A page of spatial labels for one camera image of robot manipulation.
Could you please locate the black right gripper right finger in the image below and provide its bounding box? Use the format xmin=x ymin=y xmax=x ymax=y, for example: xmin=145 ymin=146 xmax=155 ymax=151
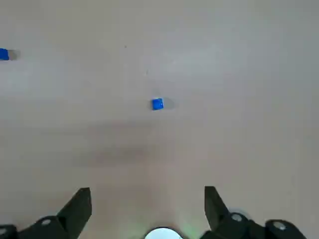
xmin=200 ymin=186 xmax=309 ymax=239

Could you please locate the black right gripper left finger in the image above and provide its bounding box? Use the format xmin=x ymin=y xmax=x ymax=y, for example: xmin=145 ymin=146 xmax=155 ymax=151
xmin=0 ymin=187 xmax=92 ymax=239

